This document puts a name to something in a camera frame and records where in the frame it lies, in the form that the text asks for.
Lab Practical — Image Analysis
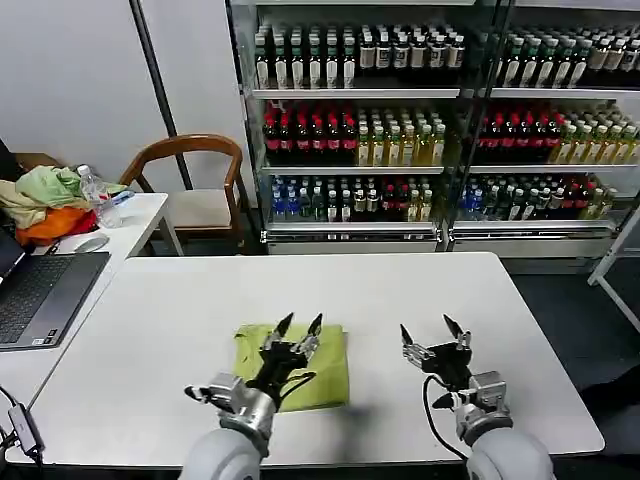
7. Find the glass shelf with bottles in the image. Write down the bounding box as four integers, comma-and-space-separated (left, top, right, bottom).
227, 0, 469, 254
449, 0, 640, 259

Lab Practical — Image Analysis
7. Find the brown cardboard box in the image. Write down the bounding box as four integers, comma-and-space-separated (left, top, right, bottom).
12, 152, 62, 174

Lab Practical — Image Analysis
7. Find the white computer mouse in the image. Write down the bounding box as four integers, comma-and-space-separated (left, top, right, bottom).
72, 234, 110, 253

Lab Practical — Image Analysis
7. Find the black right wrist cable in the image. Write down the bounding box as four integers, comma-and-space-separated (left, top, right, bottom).
422, 374, 471, 459

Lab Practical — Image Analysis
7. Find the pile of coloured clothes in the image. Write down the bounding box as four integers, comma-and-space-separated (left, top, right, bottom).
0, 164, 129, 247

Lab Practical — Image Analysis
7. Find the grey cable adapter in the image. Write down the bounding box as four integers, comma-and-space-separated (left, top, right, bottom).
7, 403, 45, 452

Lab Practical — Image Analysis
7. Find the white metal frame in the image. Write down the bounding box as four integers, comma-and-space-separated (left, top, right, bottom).
587, 203, 640, 321

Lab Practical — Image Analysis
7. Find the dark grey laptop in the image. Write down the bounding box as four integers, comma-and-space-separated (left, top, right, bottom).
0, 224, 111, 350

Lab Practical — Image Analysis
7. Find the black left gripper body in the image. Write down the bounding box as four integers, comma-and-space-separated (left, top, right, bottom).
245, 344, 305, 397

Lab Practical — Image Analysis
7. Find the black adapter cable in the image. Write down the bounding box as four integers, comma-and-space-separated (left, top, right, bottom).
0, 385, 46, 469

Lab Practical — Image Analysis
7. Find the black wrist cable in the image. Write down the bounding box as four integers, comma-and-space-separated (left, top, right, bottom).
422, 374, 471, 459
272, 369, 319, 402

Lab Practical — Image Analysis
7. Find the black slanted pole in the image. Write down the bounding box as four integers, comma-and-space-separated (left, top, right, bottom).
130, 0, 194, 191

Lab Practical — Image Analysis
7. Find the brown wooden chair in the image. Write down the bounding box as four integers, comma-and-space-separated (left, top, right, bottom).
115, 133, 254, 251

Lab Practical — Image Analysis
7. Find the white side desk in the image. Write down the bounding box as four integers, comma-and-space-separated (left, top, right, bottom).
0, 192, 171, 416

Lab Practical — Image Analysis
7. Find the clear plastic water bottle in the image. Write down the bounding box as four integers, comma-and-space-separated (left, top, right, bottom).
75, 164, 125, 230

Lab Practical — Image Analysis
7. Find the green shirt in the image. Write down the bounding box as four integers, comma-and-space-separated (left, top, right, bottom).
232, 323, 351, 414

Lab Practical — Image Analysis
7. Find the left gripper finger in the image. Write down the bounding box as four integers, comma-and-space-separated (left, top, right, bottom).
259, 312, 296, 354
293, 312, 324, 359

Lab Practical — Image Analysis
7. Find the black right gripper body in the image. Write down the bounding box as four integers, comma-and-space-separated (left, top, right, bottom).
422, 341, 475, 390

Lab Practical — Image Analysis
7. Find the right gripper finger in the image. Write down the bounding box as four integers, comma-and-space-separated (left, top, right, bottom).
399, 323, 435, 370
442, 313, 473, 352

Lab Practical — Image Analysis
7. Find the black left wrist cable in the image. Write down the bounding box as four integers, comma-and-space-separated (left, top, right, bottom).
272, 369, 319, 402

